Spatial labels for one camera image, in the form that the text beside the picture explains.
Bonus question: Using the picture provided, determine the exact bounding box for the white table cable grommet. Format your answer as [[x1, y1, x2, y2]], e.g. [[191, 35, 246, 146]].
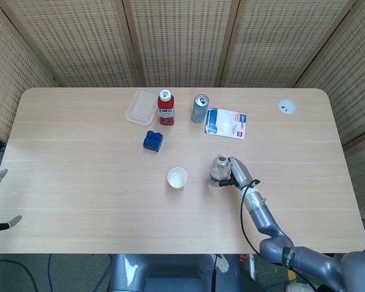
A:
[[278, 99, 297, 115]]

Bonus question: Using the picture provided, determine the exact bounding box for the blue toy building block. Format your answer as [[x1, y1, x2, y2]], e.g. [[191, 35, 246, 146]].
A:
[[142, 130, 165, 154]]

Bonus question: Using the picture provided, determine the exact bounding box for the transparent plastic water bottle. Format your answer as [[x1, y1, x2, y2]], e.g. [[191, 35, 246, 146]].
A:
[[207, 153, 232, 188]]

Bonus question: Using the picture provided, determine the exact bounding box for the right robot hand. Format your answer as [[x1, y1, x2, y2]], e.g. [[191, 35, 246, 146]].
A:
[[207, 156, 260, 190]]

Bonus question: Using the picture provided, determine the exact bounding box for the white paper cup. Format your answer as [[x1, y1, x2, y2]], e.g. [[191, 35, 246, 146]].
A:
[[166, 167, 189, 190]]

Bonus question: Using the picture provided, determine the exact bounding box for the blue floor cable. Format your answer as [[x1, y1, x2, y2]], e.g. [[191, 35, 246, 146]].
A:
[[47, 254, 54, 292]]

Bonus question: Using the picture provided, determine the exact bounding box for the black floor cable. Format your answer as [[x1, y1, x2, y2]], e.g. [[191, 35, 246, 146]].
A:
[[0, 259, 37, 292]]

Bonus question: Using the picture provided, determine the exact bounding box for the beige lunch box lid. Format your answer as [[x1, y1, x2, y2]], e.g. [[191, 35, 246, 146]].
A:
[[125, 88, 159, 125]]

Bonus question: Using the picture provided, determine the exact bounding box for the white blue flat package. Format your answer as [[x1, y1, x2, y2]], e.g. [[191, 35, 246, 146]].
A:
[[204, 108, 251, 141]]

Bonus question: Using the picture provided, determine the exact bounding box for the bamboo folding screen panel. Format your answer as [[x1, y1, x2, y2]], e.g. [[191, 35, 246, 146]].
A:
[[121, 0, 241, 89], [220, 0, 365, 89], [0, 0, 144, 89], [294, 0, 365, 147], [0, 0, 57, 142]]

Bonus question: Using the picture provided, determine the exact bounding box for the red juice bottle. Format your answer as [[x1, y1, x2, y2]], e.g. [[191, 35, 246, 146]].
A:
[[157, 89, 176, 127]]

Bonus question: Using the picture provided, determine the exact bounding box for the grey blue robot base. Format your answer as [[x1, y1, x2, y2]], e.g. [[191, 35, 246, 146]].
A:
[[109, 254, 241, 292]]

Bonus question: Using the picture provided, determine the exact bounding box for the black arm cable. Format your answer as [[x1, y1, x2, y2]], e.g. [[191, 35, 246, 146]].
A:
[[239, 179, 262, 256]]

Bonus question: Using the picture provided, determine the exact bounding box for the light blue drink can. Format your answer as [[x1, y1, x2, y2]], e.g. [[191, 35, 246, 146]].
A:
[[190, 93, 210, 124]]

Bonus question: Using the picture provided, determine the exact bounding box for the white perforated plate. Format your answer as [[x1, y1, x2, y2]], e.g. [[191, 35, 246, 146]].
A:
[[215, 254, 231, 274]]

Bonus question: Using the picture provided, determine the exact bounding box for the white sneaker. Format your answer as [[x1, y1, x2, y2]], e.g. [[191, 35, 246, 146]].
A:
[[285, 282, 318, 292]]

